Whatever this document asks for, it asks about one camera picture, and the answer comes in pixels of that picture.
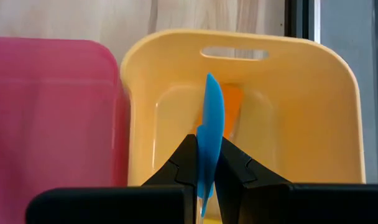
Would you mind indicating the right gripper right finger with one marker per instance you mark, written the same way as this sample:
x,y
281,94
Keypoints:
x,y
270,202

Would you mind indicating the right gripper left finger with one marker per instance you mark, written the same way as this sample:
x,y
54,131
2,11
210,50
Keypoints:
x,y
145,202

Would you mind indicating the orange plastic bin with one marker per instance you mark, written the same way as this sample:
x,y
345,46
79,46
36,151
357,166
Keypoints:
x,y
301,124

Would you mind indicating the pink plastic bin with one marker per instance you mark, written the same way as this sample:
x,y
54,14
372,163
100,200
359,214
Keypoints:
x,y
52,124

